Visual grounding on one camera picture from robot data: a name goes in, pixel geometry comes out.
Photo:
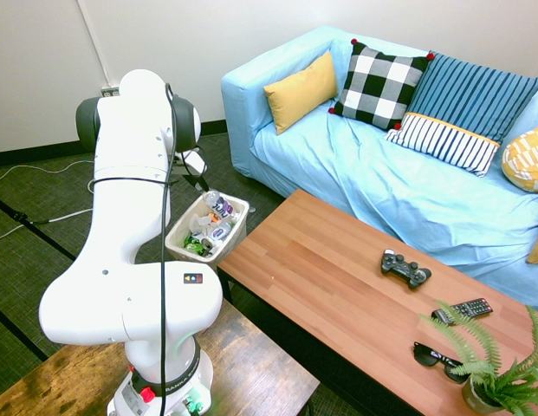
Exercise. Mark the white wall outlet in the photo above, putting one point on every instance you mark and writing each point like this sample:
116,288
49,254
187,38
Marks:
110,92

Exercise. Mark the crumpled white paper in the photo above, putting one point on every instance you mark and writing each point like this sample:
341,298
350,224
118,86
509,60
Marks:
200,222

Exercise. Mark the yellow white patterned bolster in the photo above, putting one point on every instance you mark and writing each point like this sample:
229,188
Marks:
526,160

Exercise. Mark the blue striped pillow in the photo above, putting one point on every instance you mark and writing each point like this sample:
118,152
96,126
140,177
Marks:
463,104

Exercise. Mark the black TV remote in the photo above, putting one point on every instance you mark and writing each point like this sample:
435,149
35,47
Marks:
470,308

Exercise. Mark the beige plastic trash bin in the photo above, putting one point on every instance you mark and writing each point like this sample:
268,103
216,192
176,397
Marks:
229,249

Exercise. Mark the black game controller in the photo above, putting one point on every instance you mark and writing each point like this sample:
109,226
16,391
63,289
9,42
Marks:
403,268

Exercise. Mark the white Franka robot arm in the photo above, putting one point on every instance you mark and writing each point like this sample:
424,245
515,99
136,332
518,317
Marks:
121,173

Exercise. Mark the rustic dark wood table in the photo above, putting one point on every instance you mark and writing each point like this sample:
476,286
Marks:
251,377

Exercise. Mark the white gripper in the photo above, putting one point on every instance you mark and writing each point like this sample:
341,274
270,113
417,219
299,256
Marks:
196,161

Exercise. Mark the silver drink can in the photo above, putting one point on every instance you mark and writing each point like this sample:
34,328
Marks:
220,232

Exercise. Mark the green plastic wrapper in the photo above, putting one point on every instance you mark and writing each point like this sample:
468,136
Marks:
192,242

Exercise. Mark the black white checkered pillow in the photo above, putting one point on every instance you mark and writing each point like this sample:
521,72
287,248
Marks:
379,86

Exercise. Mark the small potted fern plant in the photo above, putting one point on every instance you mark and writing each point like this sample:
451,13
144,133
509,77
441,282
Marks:
489,381

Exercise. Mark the light blue sofa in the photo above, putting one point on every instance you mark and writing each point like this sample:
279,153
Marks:
381,190

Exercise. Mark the wooden coffee table black legs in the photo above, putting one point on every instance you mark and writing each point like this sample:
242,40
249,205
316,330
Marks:
338,277

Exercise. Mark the black sunglasses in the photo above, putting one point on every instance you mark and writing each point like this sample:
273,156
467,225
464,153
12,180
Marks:
429,356

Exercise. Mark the green drink can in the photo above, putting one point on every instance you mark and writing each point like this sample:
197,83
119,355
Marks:
206,249

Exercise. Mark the plain mustard pillow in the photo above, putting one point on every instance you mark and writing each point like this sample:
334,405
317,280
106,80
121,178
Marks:
301,93

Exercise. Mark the clear bottle purple label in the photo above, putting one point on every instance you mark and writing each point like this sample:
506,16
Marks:
220,207

